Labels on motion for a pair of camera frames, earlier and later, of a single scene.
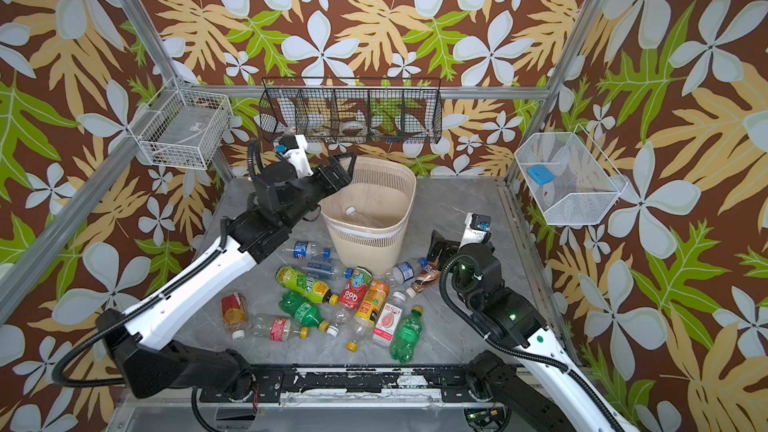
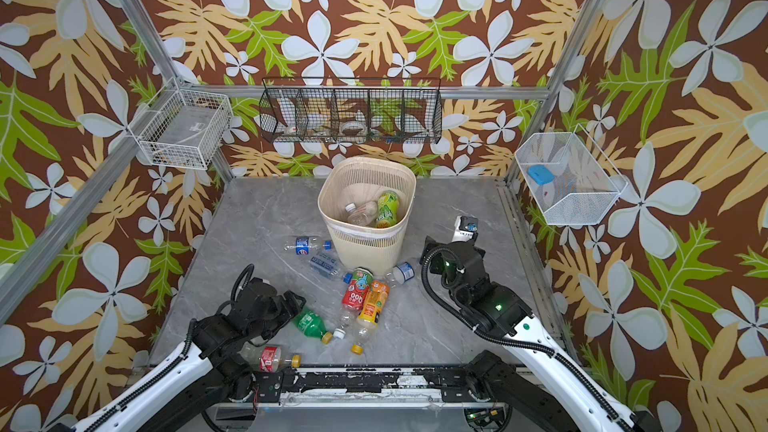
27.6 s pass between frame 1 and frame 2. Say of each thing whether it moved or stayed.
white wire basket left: stayed
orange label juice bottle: stayed
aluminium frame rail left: stayed
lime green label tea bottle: moved
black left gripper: moved
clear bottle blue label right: stayed
